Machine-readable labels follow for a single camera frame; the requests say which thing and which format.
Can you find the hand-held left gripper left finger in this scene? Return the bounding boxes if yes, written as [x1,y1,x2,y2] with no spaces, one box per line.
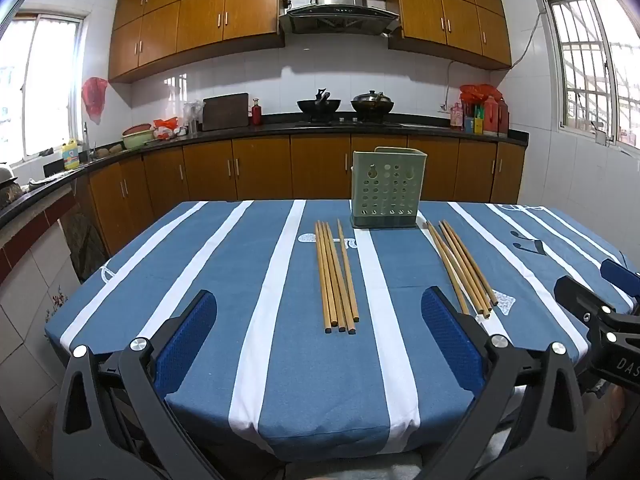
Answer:
[52,289,226,480]

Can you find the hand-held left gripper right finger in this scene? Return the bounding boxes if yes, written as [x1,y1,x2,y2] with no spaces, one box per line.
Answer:
[421,287,587,480]

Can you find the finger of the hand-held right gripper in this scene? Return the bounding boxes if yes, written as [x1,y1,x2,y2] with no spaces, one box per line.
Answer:
[553,275,617,330]
[600,258,640,307]

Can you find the green perforated utensil holder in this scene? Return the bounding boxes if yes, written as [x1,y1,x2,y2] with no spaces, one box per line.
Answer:
[350,147,427,230]

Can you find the blue white striped tablecloth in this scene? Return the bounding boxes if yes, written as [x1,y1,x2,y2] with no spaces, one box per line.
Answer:
[44,200,638,461]

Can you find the wooden lower cabinets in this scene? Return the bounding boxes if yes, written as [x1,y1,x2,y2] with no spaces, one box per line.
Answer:
[75,132,526,257]

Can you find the wooden cabinets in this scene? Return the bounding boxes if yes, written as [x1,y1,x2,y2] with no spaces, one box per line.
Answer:
[75,132,526,257]
[108,0,512,84]

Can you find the green basin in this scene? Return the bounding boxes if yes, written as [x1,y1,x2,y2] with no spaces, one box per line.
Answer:
[121,122,156,150]

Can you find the group of condiment bottles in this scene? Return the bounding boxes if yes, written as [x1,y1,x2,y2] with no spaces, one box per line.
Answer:
[449,95,510,136]

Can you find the black kitchen countertop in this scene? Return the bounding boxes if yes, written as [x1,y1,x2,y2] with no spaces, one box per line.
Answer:
[0,112,530,233]

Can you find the grey dish cloth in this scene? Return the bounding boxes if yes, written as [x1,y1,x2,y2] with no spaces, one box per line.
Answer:
[27,174,67,192]

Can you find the orange plastic bag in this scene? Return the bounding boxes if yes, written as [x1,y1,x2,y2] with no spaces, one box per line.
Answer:
[152,117,180,140]

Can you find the clear plastic bags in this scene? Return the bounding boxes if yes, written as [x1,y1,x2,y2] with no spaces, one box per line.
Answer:
[182,100,206,134]

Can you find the window with security bars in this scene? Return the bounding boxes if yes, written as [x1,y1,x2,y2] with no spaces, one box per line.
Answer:
[542,0,640,150]

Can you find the dark cutting board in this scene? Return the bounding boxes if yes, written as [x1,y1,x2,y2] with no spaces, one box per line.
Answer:
[202,92,250,132]

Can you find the red plastic bag over condiments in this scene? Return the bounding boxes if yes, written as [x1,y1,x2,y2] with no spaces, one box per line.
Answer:
[459,84,502,107]

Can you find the gas stove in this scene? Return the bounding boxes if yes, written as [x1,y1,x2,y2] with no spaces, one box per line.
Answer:
[295,116,404,127]

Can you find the black pot with lid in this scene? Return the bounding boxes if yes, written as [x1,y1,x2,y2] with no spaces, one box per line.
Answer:
[350,90,395,115]

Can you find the red plastic bag on hook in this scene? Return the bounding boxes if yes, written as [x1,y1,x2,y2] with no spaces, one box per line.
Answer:
[81,77,109,125]

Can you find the black wok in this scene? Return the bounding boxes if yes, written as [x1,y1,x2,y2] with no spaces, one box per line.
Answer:
[297,88,343,117]

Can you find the wooden upper cabinets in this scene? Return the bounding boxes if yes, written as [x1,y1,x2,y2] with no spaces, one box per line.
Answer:
[108,0,512,84]

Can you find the white wall cable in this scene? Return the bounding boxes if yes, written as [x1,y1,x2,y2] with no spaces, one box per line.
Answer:
[442,9,545,112]

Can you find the window with sliding frame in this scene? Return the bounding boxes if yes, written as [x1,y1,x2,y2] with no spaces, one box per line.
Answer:
[0,12,87,162]

